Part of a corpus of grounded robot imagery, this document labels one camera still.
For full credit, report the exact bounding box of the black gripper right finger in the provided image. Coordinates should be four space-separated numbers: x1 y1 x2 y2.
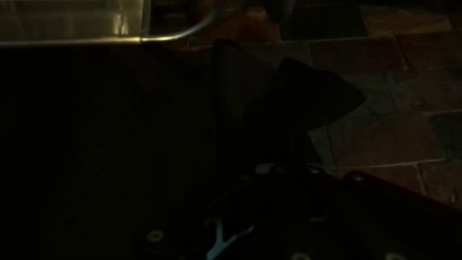
261 56 366 170

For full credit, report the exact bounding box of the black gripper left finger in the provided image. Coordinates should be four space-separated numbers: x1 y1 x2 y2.
209 38 257 180

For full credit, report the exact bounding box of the steel wire dish rack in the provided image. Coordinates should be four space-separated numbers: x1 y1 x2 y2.
0 0 219 47

